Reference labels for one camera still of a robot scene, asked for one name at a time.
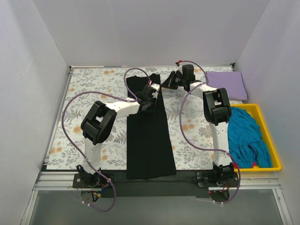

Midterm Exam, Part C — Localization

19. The black t-shirt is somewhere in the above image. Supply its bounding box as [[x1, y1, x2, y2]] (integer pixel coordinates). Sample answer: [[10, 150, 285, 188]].
[[126, 73, 177, 180]]

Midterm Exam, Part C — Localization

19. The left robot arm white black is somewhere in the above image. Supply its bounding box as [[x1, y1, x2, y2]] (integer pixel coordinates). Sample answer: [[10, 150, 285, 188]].
[[76, 83, 160, 188]]

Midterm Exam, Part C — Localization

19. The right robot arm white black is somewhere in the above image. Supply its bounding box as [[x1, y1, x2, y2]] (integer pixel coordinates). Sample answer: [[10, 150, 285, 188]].
[[161, 60, 235, 188]]

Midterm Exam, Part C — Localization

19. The folded purple t-shirt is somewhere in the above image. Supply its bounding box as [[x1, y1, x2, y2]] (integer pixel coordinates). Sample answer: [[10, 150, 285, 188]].
[[206, 71, 248, 101]]

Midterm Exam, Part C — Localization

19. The floral patterned table mat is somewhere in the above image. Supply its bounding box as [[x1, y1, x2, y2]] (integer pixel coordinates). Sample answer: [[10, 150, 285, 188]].
[[46, 66, 213, 170]]

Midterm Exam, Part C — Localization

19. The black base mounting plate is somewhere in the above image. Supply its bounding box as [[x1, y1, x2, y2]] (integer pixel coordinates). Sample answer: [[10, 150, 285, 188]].
[[72, 170, 241, 199]]

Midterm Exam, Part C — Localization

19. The teal t-shirt in bin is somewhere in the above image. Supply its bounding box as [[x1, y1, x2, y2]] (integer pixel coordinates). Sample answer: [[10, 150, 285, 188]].
[[228, 107, 273, 168]]

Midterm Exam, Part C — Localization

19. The yellow plastic bin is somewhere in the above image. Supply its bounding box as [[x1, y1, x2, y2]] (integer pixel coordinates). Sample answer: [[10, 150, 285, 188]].
[[231, 104, 282, 172]]

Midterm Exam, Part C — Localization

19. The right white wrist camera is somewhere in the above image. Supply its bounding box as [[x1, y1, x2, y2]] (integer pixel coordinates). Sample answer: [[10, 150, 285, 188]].
[[175, 60, 188, 76]]

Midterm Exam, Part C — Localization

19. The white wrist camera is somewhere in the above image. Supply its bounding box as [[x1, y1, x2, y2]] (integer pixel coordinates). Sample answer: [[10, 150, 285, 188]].
[[175, 60, 188, 76], [142, 83, 160, 99]]

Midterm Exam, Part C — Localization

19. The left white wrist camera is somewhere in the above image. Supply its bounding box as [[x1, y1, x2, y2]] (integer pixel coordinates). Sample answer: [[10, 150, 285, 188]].
[[142, 83, 160, 99]]

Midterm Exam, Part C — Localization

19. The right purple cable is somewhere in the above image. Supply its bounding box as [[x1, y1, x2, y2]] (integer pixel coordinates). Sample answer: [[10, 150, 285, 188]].
[[175, 60, 242, 205]]

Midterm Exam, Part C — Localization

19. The purple cable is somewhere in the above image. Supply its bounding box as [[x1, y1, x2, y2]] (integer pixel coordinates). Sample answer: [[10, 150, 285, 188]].
[[61, 67, 117, 213], [175, 60, 242, 205]]

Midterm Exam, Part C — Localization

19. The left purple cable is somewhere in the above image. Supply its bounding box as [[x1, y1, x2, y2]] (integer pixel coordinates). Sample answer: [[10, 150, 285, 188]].
[[61, 67, 117, 213]]

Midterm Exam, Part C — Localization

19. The aluminium frame rail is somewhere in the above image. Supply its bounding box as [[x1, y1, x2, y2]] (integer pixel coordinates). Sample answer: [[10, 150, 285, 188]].
[[34, 170, 281, 190]]

